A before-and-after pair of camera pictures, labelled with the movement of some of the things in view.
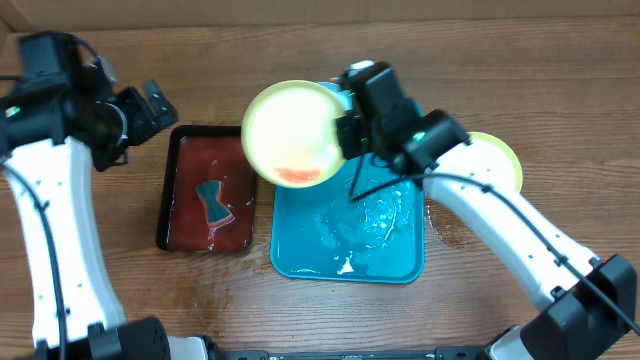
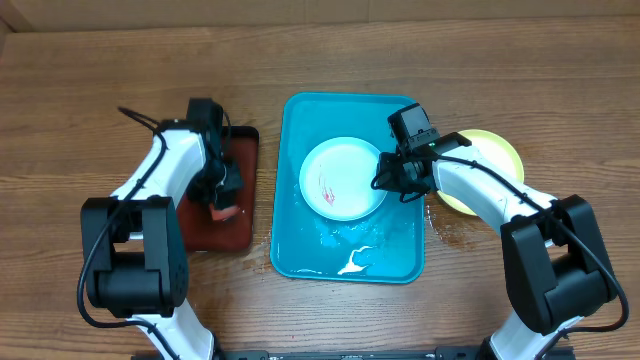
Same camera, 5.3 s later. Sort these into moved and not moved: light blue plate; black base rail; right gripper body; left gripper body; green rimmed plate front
Moved: light blue plate; right gripper body; left gripper body
Not moved: black base rail; green rimmed plate front
